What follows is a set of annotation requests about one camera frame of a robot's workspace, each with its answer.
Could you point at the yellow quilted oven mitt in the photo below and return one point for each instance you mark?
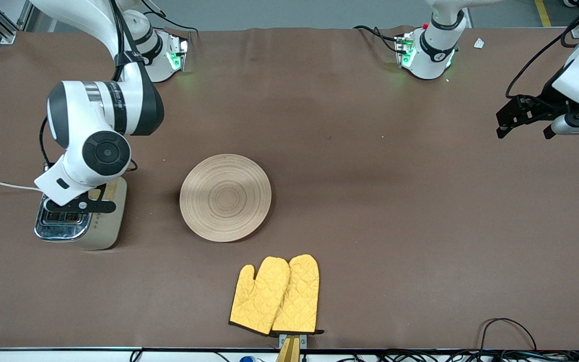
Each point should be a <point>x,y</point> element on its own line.
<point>257,301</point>
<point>299,296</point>

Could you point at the cream and chrome toaster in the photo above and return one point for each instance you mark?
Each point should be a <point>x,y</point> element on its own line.
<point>103,231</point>

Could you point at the small white paper scrap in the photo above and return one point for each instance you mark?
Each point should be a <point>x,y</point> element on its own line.
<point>479,43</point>

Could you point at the round wooden plate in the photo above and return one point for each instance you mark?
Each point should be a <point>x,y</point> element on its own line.
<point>226,198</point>

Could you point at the brown table mat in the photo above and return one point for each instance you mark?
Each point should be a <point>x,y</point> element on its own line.
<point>370,201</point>

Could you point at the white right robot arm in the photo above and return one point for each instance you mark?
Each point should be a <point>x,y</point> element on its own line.
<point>93,115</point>

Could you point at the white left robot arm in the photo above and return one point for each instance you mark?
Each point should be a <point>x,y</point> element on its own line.
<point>435,60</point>

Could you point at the small metal bracket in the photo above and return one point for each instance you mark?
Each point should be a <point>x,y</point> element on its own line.
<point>303,341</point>

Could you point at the small blue object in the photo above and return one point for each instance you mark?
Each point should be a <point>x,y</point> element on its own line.
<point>248,359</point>

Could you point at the aluminium profile frame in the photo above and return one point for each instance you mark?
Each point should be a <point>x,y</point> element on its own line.
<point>3,32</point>

